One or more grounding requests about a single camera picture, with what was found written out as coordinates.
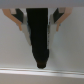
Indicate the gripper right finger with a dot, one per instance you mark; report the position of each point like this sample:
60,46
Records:
56,20

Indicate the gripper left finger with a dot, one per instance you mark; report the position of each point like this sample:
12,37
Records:
20,20

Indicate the white sliding door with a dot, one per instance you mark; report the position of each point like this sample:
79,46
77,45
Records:
68,50

